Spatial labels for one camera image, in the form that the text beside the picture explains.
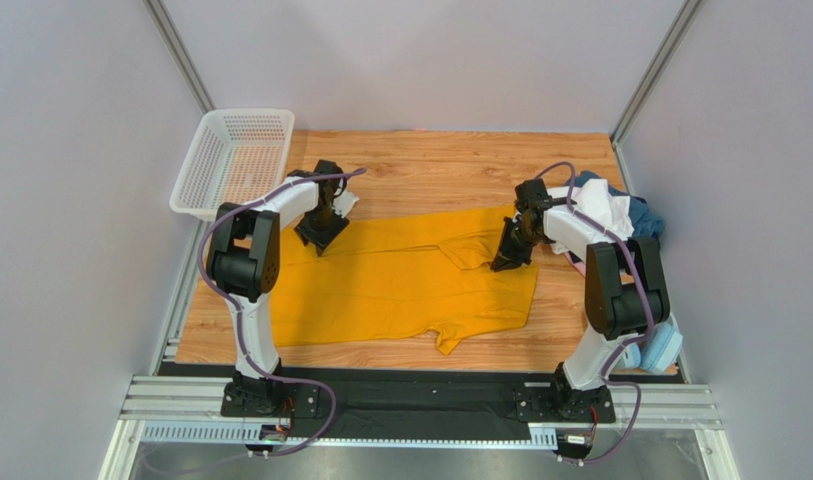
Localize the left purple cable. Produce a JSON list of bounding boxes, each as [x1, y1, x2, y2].
[[197, 166, 369, 458]]

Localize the white t-shirt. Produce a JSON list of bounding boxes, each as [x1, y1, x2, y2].
[[543, 179, 634, 259]]

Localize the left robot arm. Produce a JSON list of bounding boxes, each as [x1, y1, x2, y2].
[[198, 160, 350, 410]]

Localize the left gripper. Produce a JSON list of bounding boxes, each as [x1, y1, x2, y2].
[[294, 204, 349, 255]]

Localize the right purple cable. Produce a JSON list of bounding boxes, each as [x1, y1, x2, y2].
[[533, 160, 657, 466]]

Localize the pink garment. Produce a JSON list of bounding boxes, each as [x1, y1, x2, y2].
[[572, 261, 586, 276]]

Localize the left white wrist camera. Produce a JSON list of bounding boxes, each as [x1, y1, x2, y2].
[[333, 190, 359, 218]]

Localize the purple cable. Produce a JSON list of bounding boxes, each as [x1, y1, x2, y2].
[[533, 160, 657, 466], [197, 166, 369, 458]]

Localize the light blue headphones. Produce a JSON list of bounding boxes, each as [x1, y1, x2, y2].
[[617, 319, 683, 375]]

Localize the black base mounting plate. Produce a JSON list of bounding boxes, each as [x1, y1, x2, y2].
[[220, 367, 632, 441]]

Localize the blue t-shirt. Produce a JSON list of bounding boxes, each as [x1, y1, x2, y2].
[[573, 170, 665, 240]]

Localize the yellow t-shirt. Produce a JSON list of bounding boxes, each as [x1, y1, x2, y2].
[[270, 206, 538, 355]]

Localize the white plastic basket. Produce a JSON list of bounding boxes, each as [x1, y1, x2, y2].
[[169, 108, 295, 222]]

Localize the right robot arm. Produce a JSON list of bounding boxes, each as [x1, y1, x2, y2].
[[490, 178, 670, 400]]

